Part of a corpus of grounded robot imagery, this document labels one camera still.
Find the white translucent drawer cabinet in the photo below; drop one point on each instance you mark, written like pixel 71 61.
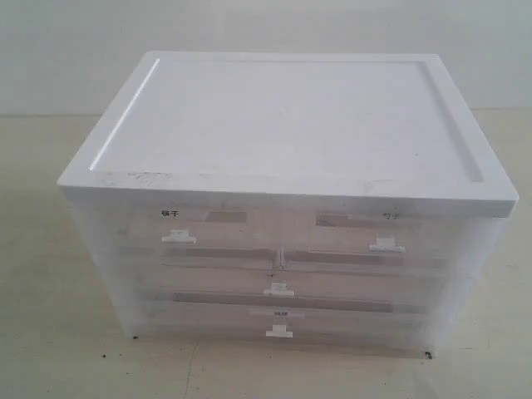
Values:
pixel 337 133

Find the top left small drawer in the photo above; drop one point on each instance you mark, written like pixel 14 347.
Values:
pixel 246 238

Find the small drawer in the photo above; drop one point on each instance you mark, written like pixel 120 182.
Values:
pixel 246 238
pixel 322 241

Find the top right small drawer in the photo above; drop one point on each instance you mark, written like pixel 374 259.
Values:
pixel 322 241

